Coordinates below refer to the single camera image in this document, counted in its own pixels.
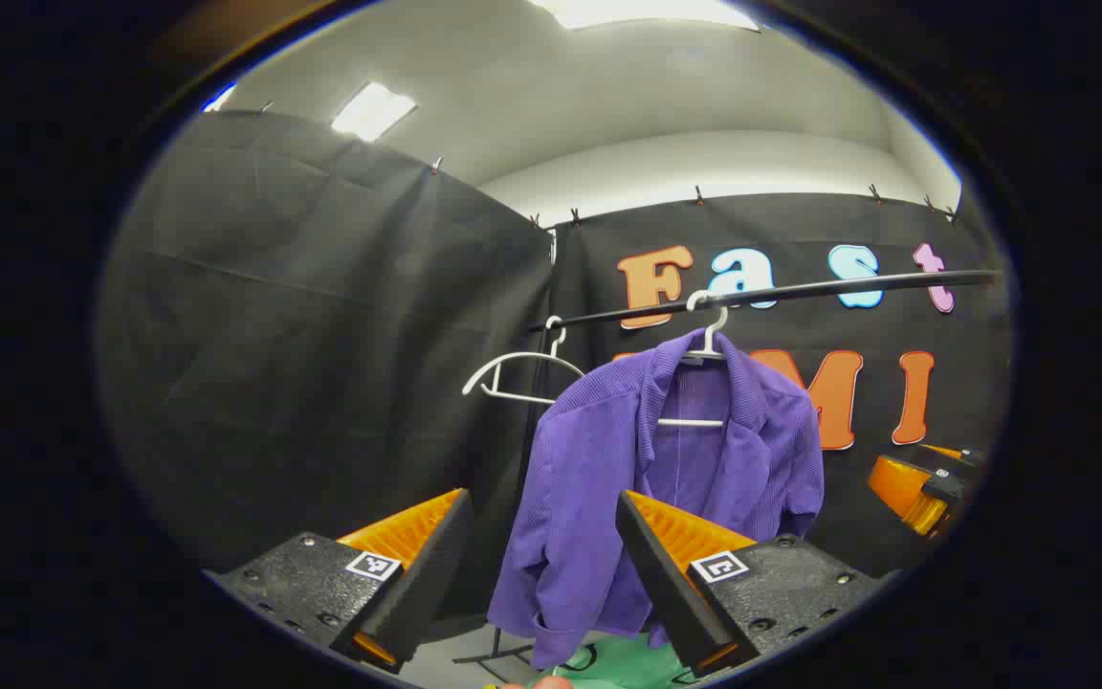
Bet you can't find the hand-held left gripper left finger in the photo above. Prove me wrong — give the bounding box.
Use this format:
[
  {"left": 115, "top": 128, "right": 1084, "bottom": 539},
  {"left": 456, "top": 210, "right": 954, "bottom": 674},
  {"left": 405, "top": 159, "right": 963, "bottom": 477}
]
[{"left": 203, "top": 486, "right": 475, "bottom": 675}]

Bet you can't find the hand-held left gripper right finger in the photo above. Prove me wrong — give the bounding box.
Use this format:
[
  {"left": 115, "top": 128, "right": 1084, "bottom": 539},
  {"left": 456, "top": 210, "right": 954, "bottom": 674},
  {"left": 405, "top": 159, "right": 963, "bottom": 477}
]
[{"left": 614, "top": 488, "right": 898, "bottom": 678}]

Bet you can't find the green laundry hamper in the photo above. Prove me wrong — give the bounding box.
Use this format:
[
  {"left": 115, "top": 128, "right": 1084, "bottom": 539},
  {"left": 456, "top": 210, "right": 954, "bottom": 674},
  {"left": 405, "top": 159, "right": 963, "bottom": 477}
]
[{"left": 551, "top": 633, "right": 705, "bottom": 689}]

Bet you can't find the purple corduroy shirt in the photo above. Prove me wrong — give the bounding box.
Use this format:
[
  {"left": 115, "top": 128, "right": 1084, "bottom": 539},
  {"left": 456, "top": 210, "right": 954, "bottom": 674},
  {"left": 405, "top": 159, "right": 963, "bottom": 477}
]
[{"left": 486, "top": 328, "right": 826, "bottom": 671}]

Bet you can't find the black metal clothes rack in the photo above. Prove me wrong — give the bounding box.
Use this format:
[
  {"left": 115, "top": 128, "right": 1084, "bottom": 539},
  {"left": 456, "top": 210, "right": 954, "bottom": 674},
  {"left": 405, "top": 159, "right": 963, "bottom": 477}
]
[{"left": 451, "top": 269, "right": 1003, "bottom": 668}]

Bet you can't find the white plastic clothes hanger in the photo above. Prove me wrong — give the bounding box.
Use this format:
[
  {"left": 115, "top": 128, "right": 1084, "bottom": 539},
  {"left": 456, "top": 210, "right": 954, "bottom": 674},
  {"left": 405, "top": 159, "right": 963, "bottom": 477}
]
[
  {"left": 656, "top": 289, "right": 734, "bottom": 429},
  {"left": 461, "top": 316, "right": 588, "bottom": 407}
]

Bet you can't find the black backdrop cloth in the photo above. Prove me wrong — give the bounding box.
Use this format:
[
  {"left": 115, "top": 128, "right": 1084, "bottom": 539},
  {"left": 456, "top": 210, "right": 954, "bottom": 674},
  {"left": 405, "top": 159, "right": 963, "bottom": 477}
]
[
  {"left": 513, "top": 191, "right": 1016, "bottom": 580},
  {"left": 97, "top": 108, "right": 557, "bottom": 623}
]

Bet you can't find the row of small cloth clips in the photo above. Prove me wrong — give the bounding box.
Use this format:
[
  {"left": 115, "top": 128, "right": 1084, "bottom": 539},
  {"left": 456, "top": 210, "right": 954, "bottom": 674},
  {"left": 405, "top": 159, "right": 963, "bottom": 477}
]
[{"left": 259, "top": 100, "right": 959, "bottom": 229}]

